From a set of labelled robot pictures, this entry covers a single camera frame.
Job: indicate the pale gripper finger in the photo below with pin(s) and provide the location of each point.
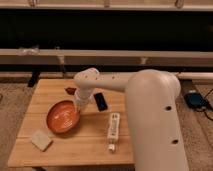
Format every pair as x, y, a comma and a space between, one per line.
79, 110

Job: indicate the white ribbed gripper body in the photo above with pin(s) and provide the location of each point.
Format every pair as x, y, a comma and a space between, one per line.
82, 98

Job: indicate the orange ceramic bowl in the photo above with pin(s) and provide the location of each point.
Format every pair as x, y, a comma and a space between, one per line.
62, 117

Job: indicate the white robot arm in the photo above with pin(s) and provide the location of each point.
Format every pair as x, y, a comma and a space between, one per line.
150, 106

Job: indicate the small dark red object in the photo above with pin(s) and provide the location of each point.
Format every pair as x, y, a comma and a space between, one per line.
70, 90

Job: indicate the black smartphone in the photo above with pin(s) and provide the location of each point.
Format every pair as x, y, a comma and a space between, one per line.
100, 101

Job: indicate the wooden table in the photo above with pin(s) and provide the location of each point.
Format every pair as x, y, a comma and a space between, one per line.
86, 144

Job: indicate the white remote controller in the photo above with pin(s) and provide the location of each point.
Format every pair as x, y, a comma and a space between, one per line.
113, 131

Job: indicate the white square sponge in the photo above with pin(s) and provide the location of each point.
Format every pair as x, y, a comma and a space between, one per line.
41, 140

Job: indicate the blue device on floor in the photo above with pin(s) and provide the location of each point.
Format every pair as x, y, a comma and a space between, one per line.
194, 100

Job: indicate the black table leg bracket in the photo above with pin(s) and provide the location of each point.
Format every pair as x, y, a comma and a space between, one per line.
34, 79

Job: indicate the white shelf rail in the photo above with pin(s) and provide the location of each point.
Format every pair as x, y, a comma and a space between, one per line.
105, 57

